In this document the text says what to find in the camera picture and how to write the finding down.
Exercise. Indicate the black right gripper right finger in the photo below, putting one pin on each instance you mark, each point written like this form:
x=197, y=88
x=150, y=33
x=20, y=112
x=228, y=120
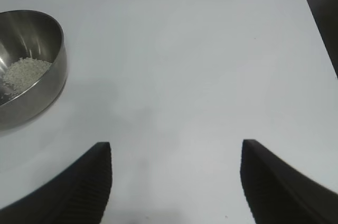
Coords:
x=280, y=195

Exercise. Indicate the white rice grains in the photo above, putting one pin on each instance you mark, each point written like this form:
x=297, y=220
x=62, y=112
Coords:
x=26, y=73

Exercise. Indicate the stainless steel mixing bowl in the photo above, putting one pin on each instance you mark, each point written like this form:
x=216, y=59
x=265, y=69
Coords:
x=52, y=86

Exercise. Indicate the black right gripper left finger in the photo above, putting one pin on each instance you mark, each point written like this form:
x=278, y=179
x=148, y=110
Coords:
x=71, y=192

